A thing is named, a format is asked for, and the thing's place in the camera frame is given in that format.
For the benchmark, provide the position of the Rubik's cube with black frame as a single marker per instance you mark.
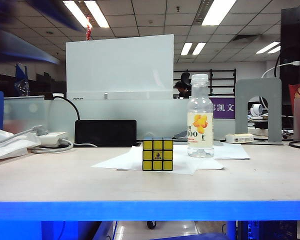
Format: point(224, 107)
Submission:
point(157, 155)

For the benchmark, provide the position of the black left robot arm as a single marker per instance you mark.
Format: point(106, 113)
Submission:
point(27, 53)

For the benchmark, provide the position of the person with dark hair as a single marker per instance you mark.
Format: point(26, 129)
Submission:
point(181, 88)

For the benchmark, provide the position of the black rectangular case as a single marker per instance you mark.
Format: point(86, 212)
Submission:
point(105, 132)

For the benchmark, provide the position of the white paper sheet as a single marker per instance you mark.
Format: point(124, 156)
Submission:
point(232, 151)
point(120, 162)
point(212, 165)

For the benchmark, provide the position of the clear bottle with flower label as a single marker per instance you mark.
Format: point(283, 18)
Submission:
point(200, 140)

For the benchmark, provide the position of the black office chair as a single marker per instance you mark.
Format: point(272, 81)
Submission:
point(185, 76)

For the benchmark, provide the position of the white acrylic board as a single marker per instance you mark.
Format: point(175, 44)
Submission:
point(120, 65)

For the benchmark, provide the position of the purple sign with white characters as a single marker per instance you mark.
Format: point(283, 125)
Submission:
point(225, 108)

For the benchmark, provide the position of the ceiling fluorescent light panel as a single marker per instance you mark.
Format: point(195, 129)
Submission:
point(199, 49)
point(186, 49)
point(97, 13)
point(217, 12)
point(267, 47)
point(275, 50)
point(76, 12)

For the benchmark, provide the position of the black shelving rack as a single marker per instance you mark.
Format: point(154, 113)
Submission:
point(222, 80)

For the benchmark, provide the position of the small white charger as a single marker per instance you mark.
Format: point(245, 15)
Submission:
point(240, 138)

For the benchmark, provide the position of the white power adapter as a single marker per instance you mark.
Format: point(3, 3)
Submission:
point(52, 138)

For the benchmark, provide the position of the black office cubicle dividers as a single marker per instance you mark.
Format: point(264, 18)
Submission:
point(52, 86)

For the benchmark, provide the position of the black caster wheel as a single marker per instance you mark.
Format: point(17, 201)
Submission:
point(151, 225)

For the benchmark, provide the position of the red hanging ornament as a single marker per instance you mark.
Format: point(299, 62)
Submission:
point(89, 32)

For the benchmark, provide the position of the small white desk fan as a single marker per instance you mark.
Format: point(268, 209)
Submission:
point(257, 110)

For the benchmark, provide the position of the grey metal bookend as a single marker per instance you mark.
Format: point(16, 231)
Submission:
point(275, 112)

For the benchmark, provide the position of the blue dotted pennant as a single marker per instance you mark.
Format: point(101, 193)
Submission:
point(22, 80)

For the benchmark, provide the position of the tall black cabinet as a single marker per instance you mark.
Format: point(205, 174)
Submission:
point(292, 37)

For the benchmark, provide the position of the blue table frame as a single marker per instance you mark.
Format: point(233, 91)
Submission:
point(150, 211)

